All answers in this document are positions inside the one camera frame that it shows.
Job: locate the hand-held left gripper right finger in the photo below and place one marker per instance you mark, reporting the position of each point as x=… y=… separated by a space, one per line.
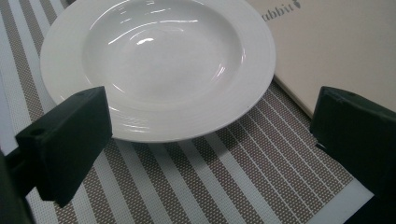
x=358 y=137

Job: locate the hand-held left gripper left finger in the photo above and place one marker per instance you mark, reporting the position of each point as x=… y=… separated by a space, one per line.
x=63 y=143

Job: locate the white deep plate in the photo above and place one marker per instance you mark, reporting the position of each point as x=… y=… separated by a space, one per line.
x=162 y=67

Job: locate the beige menu board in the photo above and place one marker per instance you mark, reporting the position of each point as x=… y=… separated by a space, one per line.
x=339 y=46

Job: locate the striped woven placemat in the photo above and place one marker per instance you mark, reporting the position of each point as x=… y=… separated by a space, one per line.
x=218 y=180

